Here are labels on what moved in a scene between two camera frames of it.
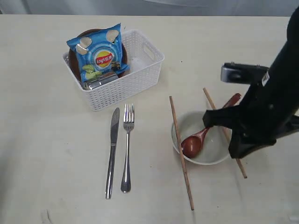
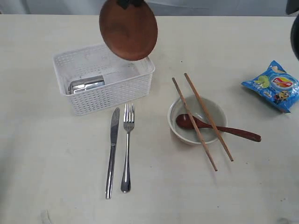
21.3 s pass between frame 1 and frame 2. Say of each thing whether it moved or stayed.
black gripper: moved
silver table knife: stayed
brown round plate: moved
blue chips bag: moved
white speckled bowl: moved
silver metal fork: stayed
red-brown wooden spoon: moved
